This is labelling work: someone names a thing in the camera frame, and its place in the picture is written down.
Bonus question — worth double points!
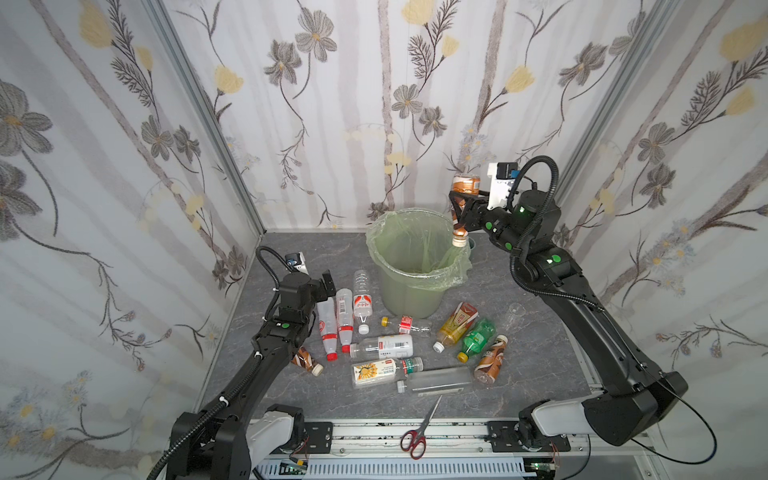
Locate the green mesh waste bin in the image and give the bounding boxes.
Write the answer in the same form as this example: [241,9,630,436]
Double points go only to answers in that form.
[366,208,472,319]

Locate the small yellow cap bottle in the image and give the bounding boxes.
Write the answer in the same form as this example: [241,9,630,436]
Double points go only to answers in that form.
[380,316,434,336]

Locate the red handled scissors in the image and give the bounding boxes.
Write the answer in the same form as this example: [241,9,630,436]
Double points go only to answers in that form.
[400,395,442,460]

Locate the green plastic bin liner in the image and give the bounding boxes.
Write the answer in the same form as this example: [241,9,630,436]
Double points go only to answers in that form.
[366,208,472,292]

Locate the clear bottle red white label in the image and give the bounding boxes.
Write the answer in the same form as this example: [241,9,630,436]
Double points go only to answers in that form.
[353,270,373,335]

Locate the yellow tea bottle red label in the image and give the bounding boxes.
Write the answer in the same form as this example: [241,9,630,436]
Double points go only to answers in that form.
[433,302,479,353]

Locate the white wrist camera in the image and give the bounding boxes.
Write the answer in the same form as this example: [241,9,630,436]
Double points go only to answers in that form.
[487,162,519,209]
[284,252,308,274]

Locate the clear square bottle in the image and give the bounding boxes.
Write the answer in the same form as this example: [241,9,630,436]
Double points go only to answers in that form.
[396,366,473,396]

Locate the green plastic bottle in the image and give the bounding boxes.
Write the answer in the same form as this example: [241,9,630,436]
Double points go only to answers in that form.
[457,318,496,363]

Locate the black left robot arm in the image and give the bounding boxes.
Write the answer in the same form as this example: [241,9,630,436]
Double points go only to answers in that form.
[147,246,336,479]

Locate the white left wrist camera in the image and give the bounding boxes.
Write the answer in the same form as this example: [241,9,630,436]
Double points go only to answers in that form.
[284,252,308,274]

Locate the aluminium rail base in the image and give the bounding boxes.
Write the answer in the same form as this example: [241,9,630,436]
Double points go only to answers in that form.
[157,416,652,480]

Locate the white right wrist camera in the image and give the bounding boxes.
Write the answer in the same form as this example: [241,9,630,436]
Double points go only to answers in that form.
[487,162,519,209]

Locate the red cap white bottle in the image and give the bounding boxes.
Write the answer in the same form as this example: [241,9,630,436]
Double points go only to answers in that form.
[317,297,338,361]
[336,288,354,354]

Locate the sunflower label bottle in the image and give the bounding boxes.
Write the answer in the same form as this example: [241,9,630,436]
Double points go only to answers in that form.
[352,357,424,389]

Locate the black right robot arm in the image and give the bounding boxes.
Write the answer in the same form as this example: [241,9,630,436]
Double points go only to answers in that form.
[449,155,688,450]

